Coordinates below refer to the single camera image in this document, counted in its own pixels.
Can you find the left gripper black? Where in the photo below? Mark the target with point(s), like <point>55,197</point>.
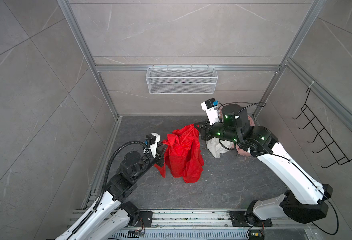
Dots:
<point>159,154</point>

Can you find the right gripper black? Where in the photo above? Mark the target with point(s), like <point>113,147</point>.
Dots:
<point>205,130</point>

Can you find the red cloth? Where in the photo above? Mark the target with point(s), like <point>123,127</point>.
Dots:
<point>183,155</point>

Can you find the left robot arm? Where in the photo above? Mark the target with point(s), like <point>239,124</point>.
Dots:
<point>109,213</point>

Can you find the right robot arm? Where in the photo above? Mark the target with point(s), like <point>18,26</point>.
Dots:
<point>228,128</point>

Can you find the white cloth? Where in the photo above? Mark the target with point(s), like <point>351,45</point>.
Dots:
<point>217,147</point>

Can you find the small circuit board connector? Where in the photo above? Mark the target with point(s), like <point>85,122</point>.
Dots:
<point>136,234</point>

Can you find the yellow black power connector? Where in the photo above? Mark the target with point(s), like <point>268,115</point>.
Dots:
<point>255,235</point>

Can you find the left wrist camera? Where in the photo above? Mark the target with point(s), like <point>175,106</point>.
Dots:
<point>151,143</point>

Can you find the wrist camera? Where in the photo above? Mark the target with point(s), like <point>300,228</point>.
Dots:
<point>211,108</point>
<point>151,143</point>

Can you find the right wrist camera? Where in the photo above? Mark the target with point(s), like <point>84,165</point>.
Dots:
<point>211,108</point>

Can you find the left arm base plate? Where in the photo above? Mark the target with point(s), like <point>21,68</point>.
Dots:
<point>145,218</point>

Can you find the white wire mesh basket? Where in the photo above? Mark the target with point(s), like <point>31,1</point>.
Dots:
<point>181,81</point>

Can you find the aluminium mounting rail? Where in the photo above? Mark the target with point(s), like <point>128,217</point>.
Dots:
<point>208,218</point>

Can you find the floor rail left aluminium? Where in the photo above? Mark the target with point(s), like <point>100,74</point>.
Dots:
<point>97,180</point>

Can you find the aluminium frame back bar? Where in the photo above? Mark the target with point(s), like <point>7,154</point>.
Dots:
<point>221,67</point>

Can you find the aluminium frame bar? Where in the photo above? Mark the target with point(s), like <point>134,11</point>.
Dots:
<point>335,105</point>
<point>221,67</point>

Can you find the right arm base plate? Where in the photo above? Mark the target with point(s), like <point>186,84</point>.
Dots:
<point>239,219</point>

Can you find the black wire hook rack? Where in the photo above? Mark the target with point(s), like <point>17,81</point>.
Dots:
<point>322,135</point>

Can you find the aluminium frame right bar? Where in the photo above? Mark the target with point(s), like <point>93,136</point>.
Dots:
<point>335,105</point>

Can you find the aluminium frame right post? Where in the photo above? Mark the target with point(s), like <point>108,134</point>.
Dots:
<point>312,14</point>

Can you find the aluminium frame post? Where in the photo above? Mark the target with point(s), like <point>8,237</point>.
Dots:
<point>74,26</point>
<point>312,14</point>

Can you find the aluminium frame left post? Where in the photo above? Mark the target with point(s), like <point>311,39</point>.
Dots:
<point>74,26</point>

